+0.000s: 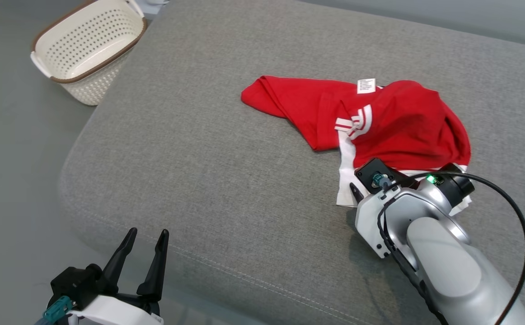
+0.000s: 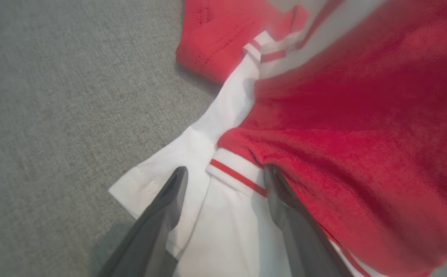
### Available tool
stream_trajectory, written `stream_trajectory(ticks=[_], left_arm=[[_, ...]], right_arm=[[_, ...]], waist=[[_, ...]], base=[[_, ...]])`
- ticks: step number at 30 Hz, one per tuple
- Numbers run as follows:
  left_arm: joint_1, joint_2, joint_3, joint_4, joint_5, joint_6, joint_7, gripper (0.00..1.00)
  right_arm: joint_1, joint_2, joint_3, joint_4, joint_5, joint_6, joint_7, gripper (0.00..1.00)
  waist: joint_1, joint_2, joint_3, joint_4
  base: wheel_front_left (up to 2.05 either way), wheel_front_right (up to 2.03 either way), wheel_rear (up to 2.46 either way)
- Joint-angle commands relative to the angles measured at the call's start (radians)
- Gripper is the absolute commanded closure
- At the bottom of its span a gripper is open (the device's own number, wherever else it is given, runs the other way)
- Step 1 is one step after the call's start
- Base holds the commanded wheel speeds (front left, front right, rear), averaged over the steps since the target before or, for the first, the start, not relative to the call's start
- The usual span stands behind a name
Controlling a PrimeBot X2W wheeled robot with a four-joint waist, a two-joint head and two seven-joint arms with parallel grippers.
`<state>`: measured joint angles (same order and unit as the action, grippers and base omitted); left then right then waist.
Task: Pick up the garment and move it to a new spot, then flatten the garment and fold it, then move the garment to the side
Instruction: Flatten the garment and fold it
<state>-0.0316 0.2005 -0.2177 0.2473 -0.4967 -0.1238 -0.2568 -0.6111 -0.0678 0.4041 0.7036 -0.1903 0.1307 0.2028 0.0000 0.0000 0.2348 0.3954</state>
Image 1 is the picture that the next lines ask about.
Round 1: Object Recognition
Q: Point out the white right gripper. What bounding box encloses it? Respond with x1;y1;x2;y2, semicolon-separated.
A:
349;182;408;260

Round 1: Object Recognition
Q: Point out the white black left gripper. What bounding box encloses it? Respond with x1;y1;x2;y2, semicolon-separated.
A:
66;227;170;325

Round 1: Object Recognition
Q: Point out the red white basketball jersey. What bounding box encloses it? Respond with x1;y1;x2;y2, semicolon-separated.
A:
241;76;473;217

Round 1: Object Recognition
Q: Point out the grey fabric sofa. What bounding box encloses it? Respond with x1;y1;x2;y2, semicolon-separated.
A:
58;0;525;325

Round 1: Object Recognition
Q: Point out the cream perforated laundry basket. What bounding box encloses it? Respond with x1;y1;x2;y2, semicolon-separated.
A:
31;0;148;107

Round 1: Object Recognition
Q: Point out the right gripper cable teal plug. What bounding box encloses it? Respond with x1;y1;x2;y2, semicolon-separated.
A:
377;171;525;325

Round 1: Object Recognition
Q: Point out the gripper cable teal plug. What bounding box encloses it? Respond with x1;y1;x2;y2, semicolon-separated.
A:
34;295;74;325
377;171;525;325

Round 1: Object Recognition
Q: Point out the left gripper cable teal plug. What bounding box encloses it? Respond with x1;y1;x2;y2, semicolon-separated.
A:
34;295;74;325

